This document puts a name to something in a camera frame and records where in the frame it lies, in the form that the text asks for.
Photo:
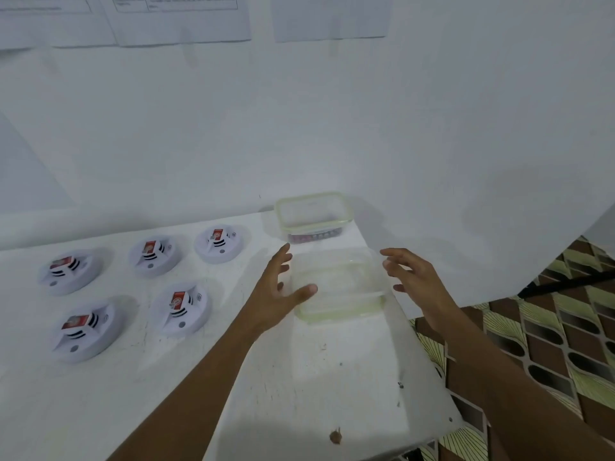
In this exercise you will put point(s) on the white smoke detector red label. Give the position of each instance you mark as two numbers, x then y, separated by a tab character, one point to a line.
69	272
86	331
221	242
180	307
154	254

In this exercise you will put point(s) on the person's left hand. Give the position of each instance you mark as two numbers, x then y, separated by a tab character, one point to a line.
269	302

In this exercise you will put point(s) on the person's left forearm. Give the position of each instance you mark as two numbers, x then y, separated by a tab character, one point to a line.
192	403

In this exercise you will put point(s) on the person's right hand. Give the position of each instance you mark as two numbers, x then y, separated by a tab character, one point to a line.
425	292

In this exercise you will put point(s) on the black bar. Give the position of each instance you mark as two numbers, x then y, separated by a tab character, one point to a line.
567	283

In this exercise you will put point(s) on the green brown patterned floor mat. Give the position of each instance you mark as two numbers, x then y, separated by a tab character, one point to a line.
552	340

